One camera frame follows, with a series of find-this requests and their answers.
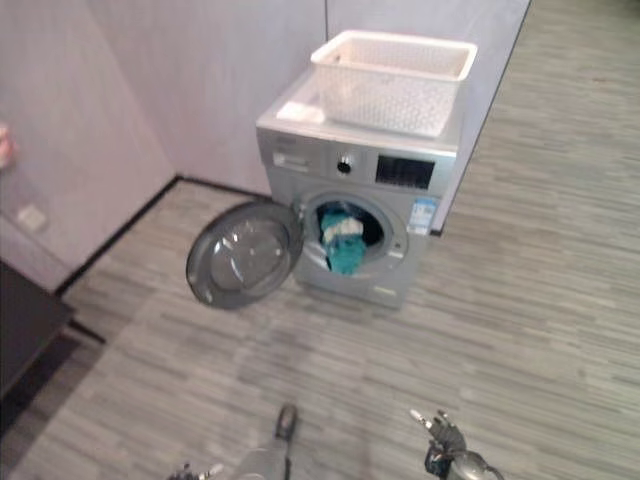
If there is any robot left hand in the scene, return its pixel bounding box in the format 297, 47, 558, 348
167, 463, 225, 480

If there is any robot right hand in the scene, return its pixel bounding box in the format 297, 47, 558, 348
409, 408, 469, 475

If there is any teal and white laundry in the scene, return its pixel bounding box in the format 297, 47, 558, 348
317, 200, 368, 277

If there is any round grey washer door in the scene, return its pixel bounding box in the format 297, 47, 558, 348
186, 200, 306, 307

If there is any white plastic laundry basket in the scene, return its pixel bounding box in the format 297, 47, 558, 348
309, 29, 479, 140

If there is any robot dark foot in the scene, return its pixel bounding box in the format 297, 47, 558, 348
275, 403, 300, 441

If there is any black low cabinet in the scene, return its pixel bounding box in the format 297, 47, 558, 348
0, 259, 76, 401

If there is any silver front-load washing machine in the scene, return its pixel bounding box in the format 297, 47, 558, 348
255, 66, 460, 312

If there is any person's hand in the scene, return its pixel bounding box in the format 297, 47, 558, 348
0, 123, 19, 170

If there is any white wall socket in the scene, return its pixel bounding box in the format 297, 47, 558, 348
16, 203, 48, 231

